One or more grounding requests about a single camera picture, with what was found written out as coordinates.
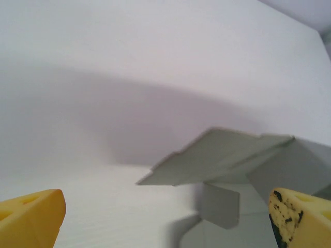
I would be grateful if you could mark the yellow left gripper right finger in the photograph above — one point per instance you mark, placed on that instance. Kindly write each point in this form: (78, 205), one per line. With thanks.
(302, 222)

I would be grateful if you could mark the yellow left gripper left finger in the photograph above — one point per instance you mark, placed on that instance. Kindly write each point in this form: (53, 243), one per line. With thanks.
(28, 219)

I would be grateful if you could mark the grey paper box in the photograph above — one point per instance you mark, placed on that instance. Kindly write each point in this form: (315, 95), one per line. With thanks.
(232, 160)

